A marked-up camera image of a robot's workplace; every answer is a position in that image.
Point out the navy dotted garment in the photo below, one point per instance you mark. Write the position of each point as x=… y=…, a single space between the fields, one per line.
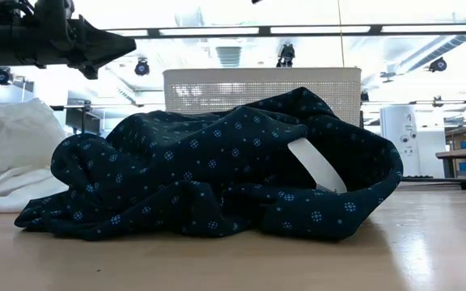
x=196 y=174

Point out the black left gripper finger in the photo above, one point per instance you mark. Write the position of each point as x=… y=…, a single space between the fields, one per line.
x=99 y=52
x=99 y=36

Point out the black aluminium frame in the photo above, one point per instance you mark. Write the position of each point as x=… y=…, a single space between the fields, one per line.
x=451 y=184

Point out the black ceiling spotlight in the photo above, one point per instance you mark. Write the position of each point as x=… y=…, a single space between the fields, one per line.
x=142 y=67
x=286 y=54
x=3 y=76
x=438 y=64

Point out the ceiling air vent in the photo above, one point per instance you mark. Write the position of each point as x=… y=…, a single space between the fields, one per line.
x=229 y=56

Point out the white cylindrical machine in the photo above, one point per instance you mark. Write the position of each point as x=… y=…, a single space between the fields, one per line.
x=399 y=137

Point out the white plastic laundry basket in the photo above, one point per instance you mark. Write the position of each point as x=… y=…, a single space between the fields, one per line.
x=257 y=81

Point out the dark shelf unit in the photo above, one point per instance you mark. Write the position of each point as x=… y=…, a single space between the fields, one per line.
x=81 y=119

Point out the large white garment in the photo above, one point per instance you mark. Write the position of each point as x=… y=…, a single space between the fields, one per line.
x=10 y=153

